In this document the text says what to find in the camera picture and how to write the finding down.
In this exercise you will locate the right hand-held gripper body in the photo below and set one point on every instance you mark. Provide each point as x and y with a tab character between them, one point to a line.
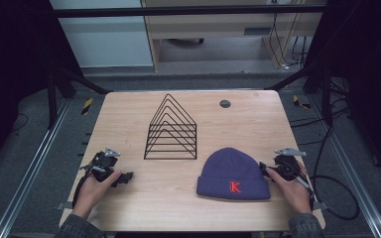
287	165

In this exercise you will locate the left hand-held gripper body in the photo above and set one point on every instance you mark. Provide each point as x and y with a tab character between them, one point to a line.
103	162

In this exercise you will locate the purple knit beanie hat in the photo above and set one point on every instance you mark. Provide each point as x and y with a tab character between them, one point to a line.
231	172

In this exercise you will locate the person's right hand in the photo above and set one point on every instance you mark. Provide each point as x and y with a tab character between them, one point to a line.
294	195

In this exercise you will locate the person's left hand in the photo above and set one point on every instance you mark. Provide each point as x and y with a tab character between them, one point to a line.
91	195

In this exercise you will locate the yellow black floor tape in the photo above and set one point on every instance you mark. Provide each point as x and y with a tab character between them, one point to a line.
87	106
300	103

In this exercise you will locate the grey table grommet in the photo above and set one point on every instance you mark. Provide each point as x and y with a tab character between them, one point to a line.
225	103

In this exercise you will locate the black metal stand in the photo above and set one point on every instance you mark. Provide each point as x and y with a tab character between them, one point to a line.
326	95
51	99

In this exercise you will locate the white cabinet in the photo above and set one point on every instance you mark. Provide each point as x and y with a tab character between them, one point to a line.
109	43

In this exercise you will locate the black curtain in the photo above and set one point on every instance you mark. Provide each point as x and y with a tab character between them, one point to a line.
367	66
13	66

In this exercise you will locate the grey table bracket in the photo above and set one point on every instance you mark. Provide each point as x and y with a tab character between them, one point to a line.
320	206
63	205

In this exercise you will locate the aluminium floor rail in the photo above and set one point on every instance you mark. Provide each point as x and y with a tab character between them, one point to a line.
354	185
29	172

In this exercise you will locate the black horizontal frame bar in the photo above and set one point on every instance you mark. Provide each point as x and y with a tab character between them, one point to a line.
178	11

